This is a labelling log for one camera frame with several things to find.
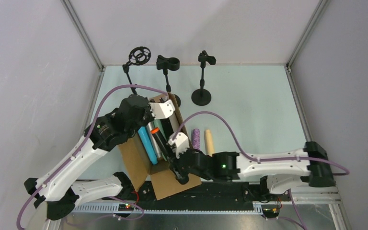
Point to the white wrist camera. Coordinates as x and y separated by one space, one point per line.
162 110
179 143

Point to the right round base mic stand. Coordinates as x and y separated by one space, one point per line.
201 96

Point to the aluminium frame post left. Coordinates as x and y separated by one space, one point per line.
75 19

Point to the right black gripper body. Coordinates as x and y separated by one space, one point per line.
178 158

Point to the purple glitter microphone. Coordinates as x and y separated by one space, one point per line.
196 139

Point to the middle round base mic stand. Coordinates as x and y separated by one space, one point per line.
167 64

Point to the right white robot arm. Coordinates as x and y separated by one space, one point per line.
279 172

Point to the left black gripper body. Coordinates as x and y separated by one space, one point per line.
149 113

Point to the mint green microphone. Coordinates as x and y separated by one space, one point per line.
157 123

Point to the round base mic stand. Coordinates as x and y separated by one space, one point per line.
201 96
167 64

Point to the brown cardboard box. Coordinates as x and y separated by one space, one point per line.
139 168

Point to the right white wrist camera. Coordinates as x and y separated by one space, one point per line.
179 143

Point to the controller board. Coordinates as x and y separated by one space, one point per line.
121 207
271 212

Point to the aluminium frame post right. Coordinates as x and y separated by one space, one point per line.
307 32

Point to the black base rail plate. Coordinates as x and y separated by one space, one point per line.
209 196

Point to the right controller board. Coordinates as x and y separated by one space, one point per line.
271 212

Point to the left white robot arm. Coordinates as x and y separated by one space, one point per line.
59 189

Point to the white microphone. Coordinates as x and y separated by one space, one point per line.
175 123

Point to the gold microphone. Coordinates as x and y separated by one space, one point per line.
209 142

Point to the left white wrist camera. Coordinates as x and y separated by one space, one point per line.
162 110

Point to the blue microphone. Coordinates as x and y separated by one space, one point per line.
147 144

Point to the silver microphone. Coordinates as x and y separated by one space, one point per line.
149 128

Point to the tripod shock mount stand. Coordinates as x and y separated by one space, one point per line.
138 56

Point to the left controller board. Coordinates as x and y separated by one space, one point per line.
121 207

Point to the aluminium frame post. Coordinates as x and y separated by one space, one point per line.
307 32
75 19

